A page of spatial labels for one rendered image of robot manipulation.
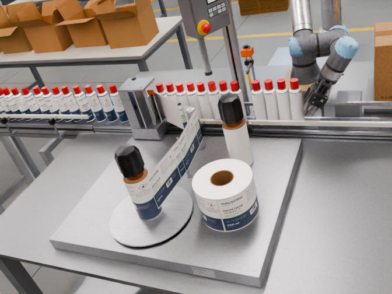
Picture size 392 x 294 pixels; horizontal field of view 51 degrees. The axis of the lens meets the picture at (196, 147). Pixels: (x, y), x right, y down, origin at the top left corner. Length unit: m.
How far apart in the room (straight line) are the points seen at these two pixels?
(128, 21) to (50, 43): 0.89
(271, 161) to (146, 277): 0.63
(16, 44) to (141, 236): 3.16
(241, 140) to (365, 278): 0.61
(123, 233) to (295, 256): 0.58
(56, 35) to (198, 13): 2.33
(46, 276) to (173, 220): 1.54
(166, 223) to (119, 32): 2.24
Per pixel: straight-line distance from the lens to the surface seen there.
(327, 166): 1.64
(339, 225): 1.42
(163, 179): 1.47
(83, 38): 3.78
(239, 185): 1.31
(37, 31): 4.00
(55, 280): 2.80
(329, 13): 1.98
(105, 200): 1.68
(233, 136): 1.50
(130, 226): 1.50
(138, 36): 3.38
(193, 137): 1.65
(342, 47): 1.56
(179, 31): 3.82
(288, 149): 1.66
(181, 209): 1.48
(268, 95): 1.73
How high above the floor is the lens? 1.88
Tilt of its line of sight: 34 degrees down
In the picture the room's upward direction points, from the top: 16 degrees counter-clockwise
